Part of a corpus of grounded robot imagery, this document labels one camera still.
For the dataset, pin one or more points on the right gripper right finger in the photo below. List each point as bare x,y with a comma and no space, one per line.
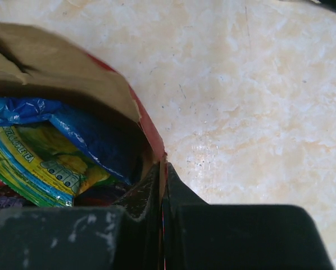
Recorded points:
198,235

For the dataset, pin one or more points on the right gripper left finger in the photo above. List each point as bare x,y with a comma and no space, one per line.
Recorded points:
125,235

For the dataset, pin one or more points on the red brown paper bag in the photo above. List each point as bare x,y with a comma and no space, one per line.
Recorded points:
37,63

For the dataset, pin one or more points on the blue snack bag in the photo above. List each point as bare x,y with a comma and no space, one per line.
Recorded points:
114,148

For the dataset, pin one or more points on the green yellow snack packet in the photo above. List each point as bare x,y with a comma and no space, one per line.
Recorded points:
42,165

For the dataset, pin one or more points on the purple snack packet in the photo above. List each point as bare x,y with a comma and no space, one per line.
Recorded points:
9,198

